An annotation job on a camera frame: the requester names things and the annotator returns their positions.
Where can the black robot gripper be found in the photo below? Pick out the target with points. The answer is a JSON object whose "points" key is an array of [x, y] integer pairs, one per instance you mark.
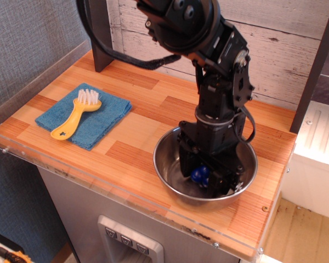
{"points": [[213, 144]]}

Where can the blue toy grape bunch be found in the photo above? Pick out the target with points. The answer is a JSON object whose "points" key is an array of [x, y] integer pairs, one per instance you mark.
{"points": [[200, 175]]}

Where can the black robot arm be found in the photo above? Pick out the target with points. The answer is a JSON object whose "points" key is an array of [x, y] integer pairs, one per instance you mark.
{"points": [[197, 31]]}

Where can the yellow object bottom left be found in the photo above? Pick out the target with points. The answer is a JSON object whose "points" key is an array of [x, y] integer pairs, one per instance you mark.
{"points": [[15, 256]]}

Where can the clear acrylic edge guard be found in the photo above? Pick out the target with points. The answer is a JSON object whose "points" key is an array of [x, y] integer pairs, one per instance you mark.
{"points": [[126, 171]]}

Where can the stainless steel bowl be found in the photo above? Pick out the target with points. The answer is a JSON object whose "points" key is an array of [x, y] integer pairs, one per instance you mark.
{"points": [[188, 193]]}

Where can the silver toy dispenser panel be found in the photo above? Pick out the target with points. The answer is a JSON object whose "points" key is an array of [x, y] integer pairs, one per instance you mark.
{"points": [[123, 244]]}

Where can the blue folded cloth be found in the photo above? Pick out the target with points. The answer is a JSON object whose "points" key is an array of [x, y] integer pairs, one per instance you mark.
{"points": [[93, 126]]}

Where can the yellow scrub brush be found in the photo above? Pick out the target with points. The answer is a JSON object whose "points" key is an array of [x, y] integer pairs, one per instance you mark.
{"points": [[86, 101]]}

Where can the dark right upright post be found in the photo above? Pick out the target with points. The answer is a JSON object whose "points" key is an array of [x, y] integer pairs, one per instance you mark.
{"points": [[315, 72]]}

